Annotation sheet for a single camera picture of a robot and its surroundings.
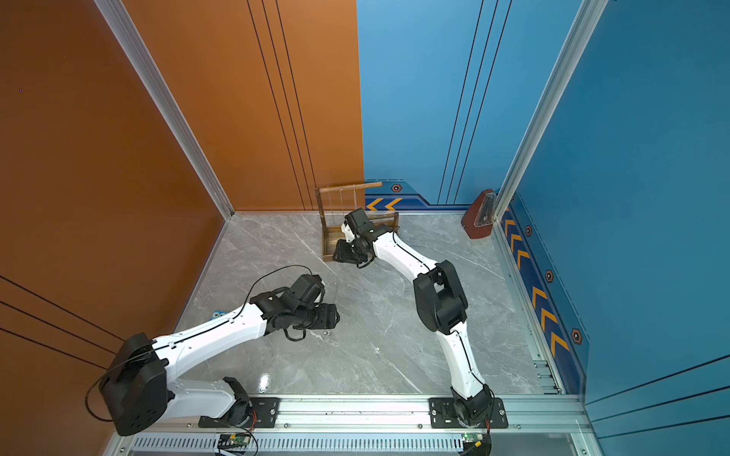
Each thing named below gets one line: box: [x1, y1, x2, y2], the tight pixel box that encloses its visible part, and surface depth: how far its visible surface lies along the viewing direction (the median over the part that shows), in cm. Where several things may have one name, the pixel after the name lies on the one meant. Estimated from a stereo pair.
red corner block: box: [461, 189, 497, 240], surface depth 109 cm
